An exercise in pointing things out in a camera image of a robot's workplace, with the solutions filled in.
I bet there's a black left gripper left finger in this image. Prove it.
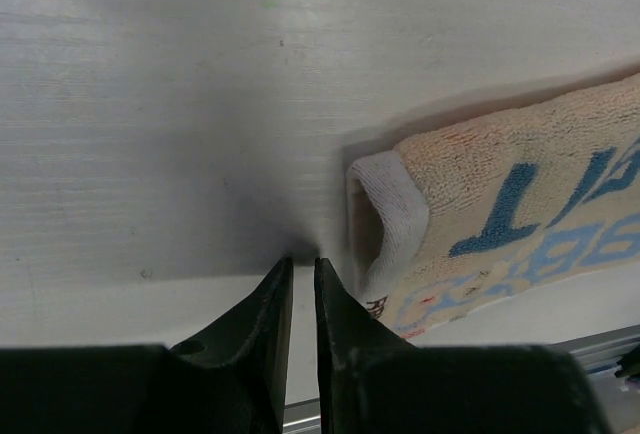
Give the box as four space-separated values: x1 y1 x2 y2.
170 258 294 433

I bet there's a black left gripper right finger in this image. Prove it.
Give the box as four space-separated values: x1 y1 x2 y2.
314 258 415 433

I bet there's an orange blue printed towel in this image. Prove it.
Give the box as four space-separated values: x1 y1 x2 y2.
346 76 639 339

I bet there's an aluminium mounting rail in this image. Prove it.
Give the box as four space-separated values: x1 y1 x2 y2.
284 326 639 433

